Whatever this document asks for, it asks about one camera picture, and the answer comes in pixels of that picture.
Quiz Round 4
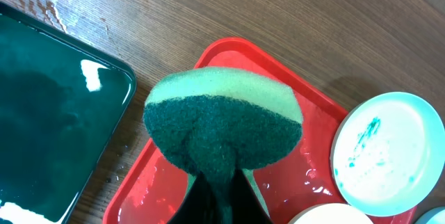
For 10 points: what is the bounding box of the light blue plate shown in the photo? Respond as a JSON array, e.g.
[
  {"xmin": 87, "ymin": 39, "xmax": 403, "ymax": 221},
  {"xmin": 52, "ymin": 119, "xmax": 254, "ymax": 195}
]
[
  {"xmin": 330, "ymin": 92, "xmax": 444, "ymax": 217},
  {"xmin": 414, "ymin": 207, "xmax": 445, "ymax": 224}
]

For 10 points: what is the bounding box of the white plate front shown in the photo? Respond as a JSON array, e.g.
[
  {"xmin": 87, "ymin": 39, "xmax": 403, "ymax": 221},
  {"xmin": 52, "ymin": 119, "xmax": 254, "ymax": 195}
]
[{"xmin": 289, "ymin": 203, "xmax": 373, "ymax": 224}]

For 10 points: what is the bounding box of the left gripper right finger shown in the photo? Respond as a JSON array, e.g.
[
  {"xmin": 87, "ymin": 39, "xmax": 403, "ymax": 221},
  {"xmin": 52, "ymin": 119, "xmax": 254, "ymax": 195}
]
[{"xmin": 231, "ymin": 170, "xmax": 273, "ymax": 224}]

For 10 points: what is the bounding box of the green yellow sponge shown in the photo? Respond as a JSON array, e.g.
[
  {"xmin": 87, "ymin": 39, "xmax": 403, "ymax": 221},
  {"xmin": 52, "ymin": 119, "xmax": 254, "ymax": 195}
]
[{"xmin": 143, "ymin": 67, "xmax": 303, "ymax": 223}]

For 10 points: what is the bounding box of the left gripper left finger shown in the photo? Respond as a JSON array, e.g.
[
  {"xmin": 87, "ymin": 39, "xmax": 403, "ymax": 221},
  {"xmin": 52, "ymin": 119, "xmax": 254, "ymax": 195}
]
[{"xmin": 168, "ymin": 173, "xmax": 218, "ymax": 224}]

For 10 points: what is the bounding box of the light blue plate back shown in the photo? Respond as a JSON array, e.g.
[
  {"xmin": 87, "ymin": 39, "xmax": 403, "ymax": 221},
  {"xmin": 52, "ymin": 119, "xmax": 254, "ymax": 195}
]
[{"xmin": 330, "ymin": 92, "xmax": 444, "ymax": 217}]

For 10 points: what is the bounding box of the red plastic tray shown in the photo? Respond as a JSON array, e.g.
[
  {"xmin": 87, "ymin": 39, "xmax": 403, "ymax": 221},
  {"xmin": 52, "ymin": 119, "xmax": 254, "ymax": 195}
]
[{"xmin": 102, "ymin": 37, "xmax": 418, "ymax": 224}]

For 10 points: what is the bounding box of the black water basin tray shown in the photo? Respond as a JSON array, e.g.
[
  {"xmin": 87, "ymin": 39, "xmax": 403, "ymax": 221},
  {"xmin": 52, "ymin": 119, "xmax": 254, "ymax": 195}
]
[{"xmin": 1, "ymin": 4, "xmax": 136, "ymax": 223}]

